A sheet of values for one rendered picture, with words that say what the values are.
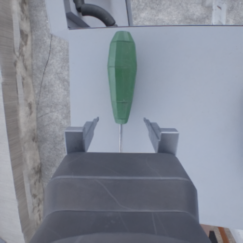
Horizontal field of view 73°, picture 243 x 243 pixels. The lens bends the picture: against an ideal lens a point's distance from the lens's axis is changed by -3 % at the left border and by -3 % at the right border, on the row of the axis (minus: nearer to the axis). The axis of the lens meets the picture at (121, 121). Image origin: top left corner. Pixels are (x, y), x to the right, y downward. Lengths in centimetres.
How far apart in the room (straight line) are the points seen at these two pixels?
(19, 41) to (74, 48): 156
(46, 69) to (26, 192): 122
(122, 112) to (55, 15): 12
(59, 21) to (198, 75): 15
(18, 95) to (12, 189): 86
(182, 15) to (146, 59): 135
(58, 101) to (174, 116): 157
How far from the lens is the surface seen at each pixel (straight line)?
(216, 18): 128
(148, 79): 17
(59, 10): 21
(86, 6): 25
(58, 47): 171
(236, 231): 91
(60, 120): 173
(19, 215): 206
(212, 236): 138
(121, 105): 15
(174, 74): 17
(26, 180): 194
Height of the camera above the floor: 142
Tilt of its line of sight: 72 degrees down
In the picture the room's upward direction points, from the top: 134 degrees counter-clockwise
